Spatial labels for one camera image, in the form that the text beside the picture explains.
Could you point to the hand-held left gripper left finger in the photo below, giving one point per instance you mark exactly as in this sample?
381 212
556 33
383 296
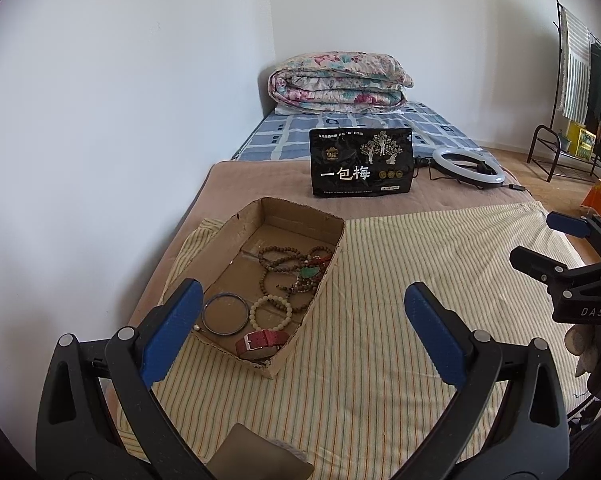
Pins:
173 330

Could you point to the black clothes rack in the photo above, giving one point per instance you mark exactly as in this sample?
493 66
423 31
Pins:
560 35

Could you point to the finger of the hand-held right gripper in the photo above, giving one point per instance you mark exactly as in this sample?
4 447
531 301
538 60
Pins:
535 259
570 225

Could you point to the black snack bag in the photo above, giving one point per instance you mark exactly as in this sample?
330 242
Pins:
360 175

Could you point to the striped hanging cloth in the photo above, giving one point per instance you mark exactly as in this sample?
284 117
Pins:
575 70

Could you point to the folded floral quilt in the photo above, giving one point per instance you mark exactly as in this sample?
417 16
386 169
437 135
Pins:
330 80

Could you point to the brown flat pad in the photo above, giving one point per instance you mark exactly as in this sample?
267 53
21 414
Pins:
255 455

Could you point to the yellow green box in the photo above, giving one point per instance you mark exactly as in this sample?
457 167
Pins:
582 140

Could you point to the person's right hand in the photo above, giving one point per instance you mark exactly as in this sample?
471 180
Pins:
580 347

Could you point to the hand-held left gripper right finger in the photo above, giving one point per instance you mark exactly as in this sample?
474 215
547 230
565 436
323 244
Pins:
435 335

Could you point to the striped yellow blanket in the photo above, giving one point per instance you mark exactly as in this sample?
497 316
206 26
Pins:
405 240

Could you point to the cardboard box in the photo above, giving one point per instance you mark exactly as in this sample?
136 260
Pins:
280 232

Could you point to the dark thin bangle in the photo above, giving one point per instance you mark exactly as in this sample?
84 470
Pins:
224 295

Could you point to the brown blanket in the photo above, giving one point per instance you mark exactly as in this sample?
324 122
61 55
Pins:
260 180

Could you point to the black low metal rack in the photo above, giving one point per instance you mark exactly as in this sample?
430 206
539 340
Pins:
540 147

